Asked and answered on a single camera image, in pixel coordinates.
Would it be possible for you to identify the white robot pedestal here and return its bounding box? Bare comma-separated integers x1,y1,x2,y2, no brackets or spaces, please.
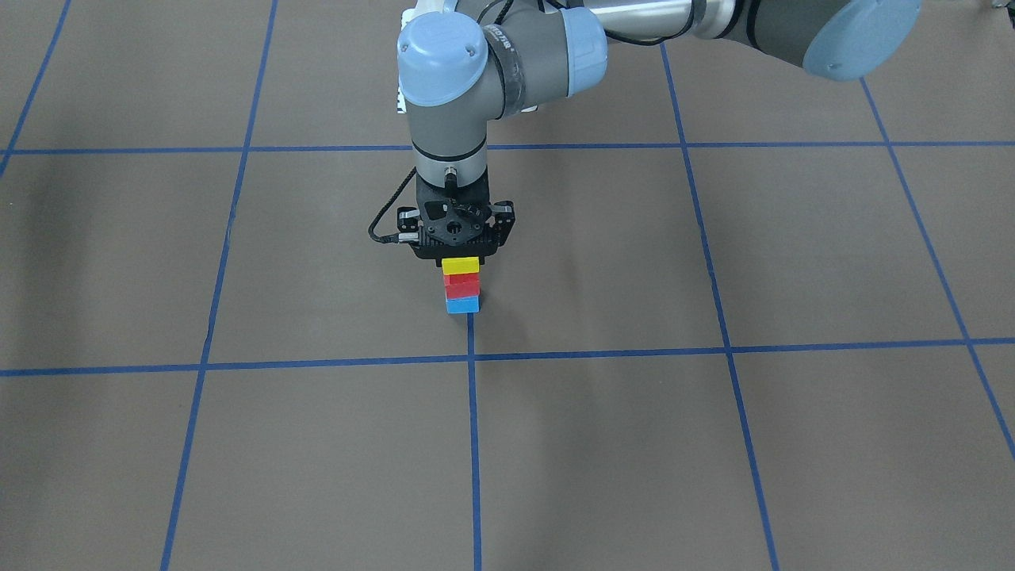
396,7,420,113

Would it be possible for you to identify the red block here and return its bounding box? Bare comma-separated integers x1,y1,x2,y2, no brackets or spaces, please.
442,272,481,301

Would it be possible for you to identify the yellow block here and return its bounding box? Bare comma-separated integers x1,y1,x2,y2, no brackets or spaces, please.
441,256,481,276

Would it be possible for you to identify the blue block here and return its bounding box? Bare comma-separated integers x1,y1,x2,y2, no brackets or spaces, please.
446,295,480,315

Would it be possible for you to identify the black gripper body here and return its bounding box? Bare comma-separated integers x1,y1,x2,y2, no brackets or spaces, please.
416,171,490,209

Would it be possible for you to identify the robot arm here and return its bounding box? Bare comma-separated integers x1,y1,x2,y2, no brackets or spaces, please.
396,1,921,200

